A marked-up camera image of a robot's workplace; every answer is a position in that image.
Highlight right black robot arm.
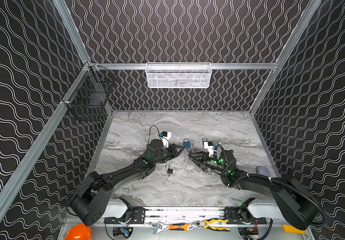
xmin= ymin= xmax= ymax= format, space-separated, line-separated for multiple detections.
xmin=188 ymin=150 xmax=328 ymax=230

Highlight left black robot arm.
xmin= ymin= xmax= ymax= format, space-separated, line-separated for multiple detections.
xmin=67 ymin=139 xmax=184 ymax=227

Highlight black padlock middle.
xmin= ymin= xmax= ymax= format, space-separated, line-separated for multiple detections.
xmin=165 ymin=164 xmax=173 ymax=177

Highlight grey oblong pad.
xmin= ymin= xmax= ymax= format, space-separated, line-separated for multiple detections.
xmin=256 ymin=166 xmax=270 ymax=177

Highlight yellow tag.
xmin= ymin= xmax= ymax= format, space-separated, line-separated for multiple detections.
xmin=281 ymin=225 xmax=305 ymax=235

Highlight orange hard hat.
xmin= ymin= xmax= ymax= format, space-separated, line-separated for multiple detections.
xmin=64 ymin=224 xmax=92 ymax=240

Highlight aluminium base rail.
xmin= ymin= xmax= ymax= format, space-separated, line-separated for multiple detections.
xmin=102 ymin=205 xmax=266 ymax=225

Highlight yellow handled pliers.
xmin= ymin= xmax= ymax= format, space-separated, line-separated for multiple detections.
xmin=192 ymin=219 xmax=230 ymax=232

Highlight black corrugated cable conduit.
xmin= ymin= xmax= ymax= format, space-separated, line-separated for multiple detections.
xmin=214 ymin=143 xmax=328 ymax=227

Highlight adjustable wrench orange handle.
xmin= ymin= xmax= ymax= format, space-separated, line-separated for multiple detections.
xmin=151 ymin=222 xmax=193 ymax=235

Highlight white wire basket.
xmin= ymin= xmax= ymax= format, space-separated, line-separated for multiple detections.
xmin=145 ymin=62 xmax=212 ymax=89

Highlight black wire basket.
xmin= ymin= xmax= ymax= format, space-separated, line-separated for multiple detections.
xmin=61 ymin=62 xmax=113 ymax=122

